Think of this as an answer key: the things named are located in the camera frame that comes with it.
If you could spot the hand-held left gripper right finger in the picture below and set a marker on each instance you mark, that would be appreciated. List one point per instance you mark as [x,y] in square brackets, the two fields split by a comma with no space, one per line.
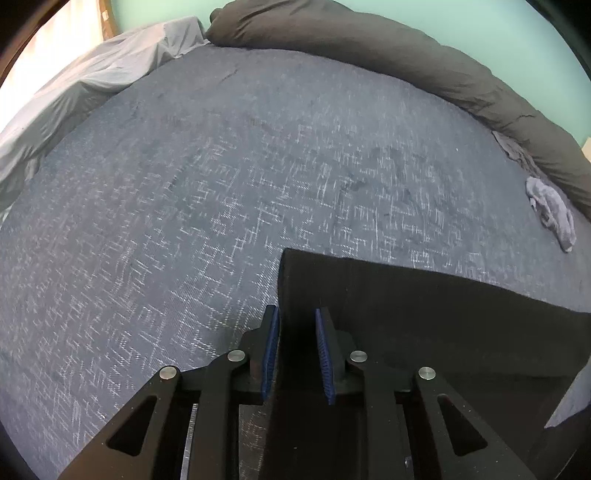
[324,355]

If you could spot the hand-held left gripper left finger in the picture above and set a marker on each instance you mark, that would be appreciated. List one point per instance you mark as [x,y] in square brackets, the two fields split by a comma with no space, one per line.
[272,355]

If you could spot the black pants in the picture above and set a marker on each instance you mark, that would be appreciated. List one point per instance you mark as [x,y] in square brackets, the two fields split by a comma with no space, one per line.
[438,314]

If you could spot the blue-grey striped small garment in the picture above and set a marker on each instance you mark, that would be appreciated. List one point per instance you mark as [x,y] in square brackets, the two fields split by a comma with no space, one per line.
[554,207]

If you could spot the dark grey rolled duvet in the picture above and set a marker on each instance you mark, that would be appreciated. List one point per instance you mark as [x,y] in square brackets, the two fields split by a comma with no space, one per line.
[392,46]

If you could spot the light grey blanket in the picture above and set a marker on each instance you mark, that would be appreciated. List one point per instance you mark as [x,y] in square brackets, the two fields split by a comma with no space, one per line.
[92,78]

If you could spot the wooden window trim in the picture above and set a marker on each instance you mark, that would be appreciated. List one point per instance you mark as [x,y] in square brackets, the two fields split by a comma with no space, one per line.
[107,16]

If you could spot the pale window curtain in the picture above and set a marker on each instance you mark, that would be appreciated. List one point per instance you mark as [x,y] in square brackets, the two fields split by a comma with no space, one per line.
[60,32]

